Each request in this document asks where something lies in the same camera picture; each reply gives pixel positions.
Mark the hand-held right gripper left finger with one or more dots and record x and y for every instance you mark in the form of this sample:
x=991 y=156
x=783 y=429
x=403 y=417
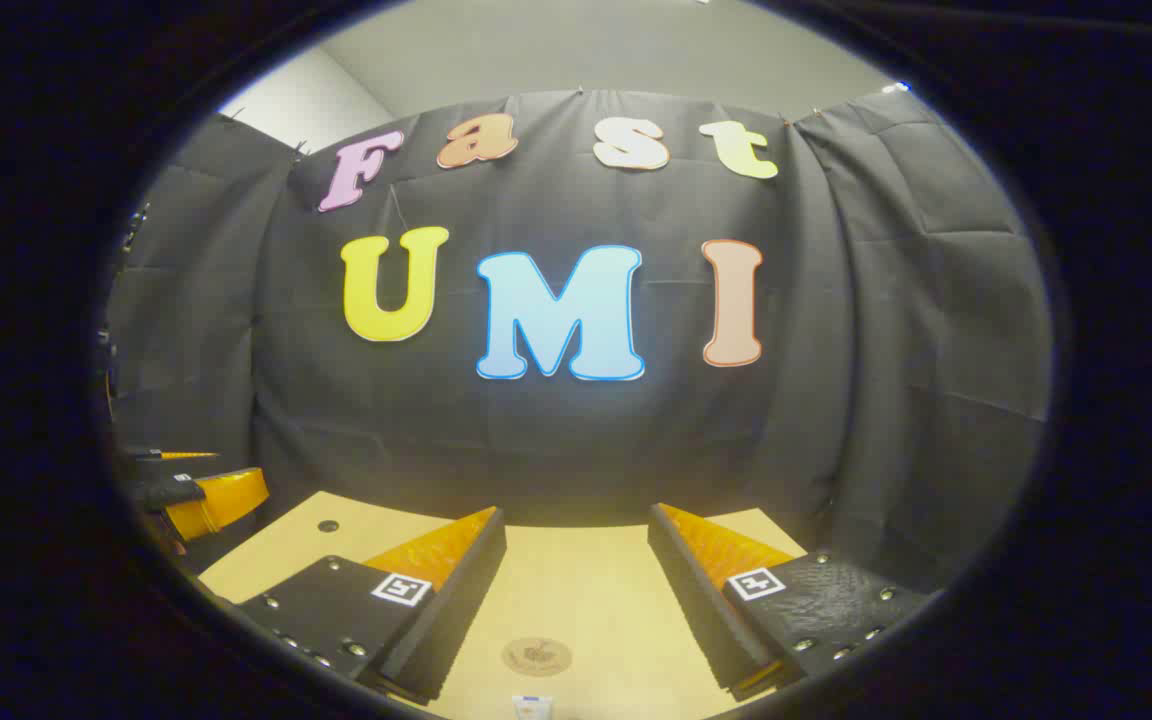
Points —
x=456 y=610

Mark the white toothpaste tube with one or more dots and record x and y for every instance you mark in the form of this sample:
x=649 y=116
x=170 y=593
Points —
x=533 y=708

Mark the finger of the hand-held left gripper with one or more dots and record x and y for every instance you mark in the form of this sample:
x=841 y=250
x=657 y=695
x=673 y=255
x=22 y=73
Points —
x=161 y=457
x=216 y=500

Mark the round cork coaster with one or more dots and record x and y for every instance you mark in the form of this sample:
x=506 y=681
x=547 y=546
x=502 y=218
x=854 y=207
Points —
x=536 y=656

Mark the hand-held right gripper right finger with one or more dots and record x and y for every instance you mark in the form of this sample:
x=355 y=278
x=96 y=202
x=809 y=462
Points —
x=696 y=600

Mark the light wooden desktop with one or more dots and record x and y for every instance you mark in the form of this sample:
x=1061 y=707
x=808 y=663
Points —
x=576 y=590

